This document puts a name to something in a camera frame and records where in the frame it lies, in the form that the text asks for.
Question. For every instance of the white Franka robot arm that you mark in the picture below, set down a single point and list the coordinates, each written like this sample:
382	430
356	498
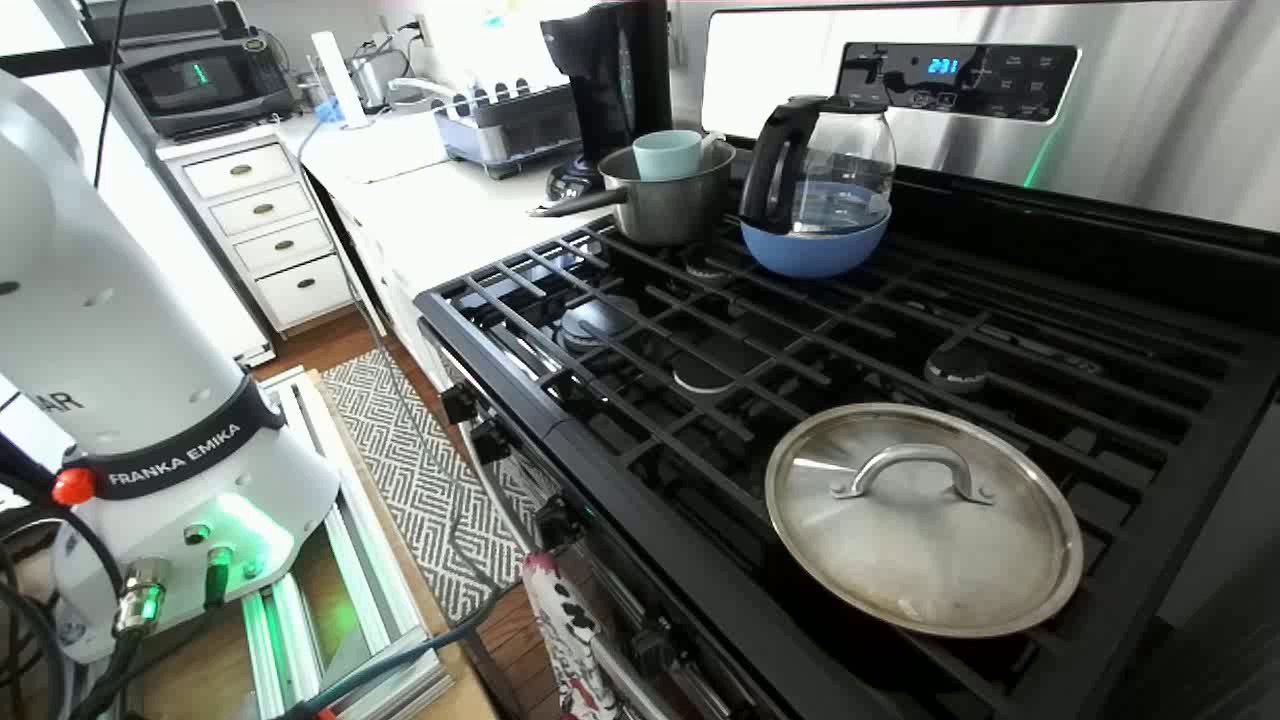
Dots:
104	333

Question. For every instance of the black stove knob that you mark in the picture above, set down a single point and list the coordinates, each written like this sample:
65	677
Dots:
558	521
460	400
495	441
655	645

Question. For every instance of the black gas stove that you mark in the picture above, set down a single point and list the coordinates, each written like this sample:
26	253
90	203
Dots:
853	333

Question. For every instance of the small steel saucepan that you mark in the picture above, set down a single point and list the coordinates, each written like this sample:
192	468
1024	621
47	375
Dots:
666	211

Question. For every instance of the blue bowl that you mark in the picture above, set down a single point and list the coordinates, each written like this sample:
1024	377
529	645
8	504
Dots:
814	253

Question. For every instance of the teal cup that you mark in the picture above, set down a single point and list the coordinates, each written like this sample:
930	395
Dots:
666	154

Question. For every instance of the grey patterned rug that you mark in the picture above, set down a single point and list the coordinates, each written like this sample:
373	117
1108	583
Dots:
414	466

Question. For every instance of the silver toaster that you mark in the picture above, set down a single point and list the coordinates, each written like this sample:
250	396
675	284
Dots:
513	125

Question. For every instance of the black coffee maker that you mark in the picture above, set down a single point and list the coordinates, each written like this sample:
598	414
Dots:
614	81

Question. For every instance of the patterned dish towel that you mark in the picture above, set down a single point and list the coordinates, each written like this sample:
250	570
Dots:
575	643

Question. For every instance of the steel pan lid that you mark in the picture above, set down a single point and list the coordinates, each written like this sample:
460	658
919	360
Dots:
921	546

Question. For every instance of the steel faucet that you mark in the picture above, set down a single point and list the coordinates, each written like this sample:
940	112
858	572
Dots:
420	86

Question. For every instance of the white drawer cabinet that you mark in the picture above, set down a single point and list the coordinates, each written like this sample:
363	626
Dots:
266	224

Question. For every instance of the white tall dispenser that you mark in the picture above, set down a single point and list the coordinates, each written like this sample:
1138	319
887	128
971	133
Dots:
339	77

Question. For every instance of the black microwave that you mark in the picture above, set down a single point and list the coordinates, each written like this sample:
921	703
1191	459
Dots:
203	81

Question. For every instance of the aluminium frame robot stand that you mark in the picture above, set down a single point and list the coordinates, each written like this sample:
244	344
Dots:
354	585

